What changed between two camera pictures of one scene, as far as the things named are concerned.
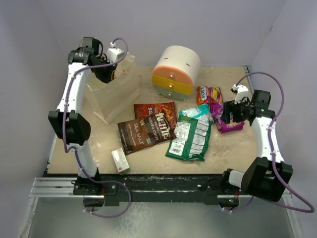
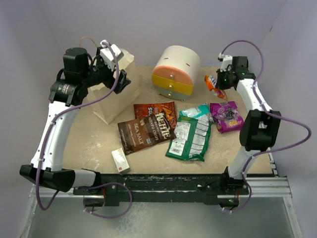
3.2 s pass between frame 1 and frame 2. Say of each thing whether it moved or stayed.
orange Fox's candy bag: moved
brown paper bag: stayed
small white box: stayed
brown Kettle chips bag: stayed
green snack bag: stayed
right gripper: moved
